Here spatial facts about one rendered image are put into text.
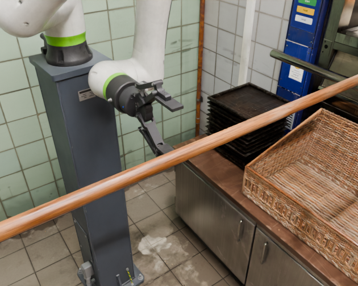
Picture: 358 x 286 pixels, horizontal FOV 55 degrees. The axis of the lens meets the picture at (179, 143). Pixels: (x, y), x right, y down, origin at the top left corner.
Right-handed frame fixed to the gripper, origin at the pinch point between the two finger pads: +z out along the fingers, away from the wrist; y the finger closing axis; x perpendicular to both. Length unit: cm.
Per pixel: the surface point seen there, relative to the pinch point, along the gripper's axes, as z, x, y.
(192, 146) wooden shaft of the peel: 6.4, 0.1, -0.4
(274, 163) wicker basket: -22, -69, 54
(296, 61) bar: -17, -63, 3
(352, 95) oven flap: -12, -98, 24
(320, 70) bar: -8, -63, 3
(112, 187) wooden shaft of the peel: 7.4, 18.9, 0.6
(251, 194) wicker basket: -17, -50, 59
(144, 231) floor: -73, -27, 120
